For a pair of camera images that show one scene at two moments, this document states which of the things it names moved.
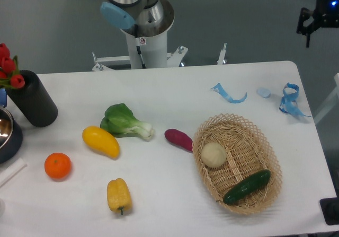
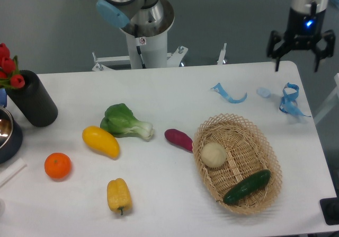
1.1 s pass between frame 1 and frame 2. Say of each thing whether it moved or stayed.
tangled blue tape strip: stayed
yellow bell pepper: stayed
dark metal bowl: stayed
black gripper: moved
